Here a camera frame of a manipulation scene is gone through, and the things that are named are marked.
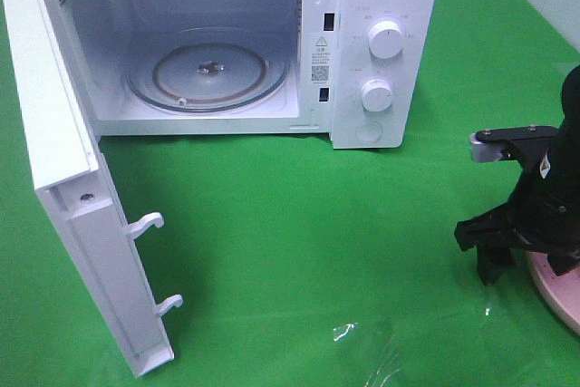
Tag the white microwave oven body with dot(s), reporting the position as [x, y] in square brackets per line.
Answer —
[321, 93]

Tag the white round door button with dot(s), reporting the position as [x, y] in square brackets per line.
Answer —
[369, 132]

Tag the pink speckled plate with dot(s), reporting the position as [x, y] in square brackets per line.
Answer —
[561, 293]

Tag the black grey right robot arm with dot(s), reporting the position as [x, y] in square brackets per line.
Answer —
[572, 97]

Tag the glass microwave turntable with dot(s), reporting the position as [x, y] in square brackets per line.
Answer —
[206, 70]

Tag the white microwave door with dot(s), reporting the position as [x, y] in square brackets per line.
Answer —
[73, 182]

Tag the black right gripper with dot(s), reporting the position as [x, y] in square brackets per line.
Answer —
[540, 215]

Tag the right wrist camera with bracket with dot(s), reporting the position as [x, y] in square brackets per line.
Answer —
[527, 145]

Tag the upper white round knob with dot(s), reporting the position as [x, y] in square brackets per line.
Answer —
[385, 39]

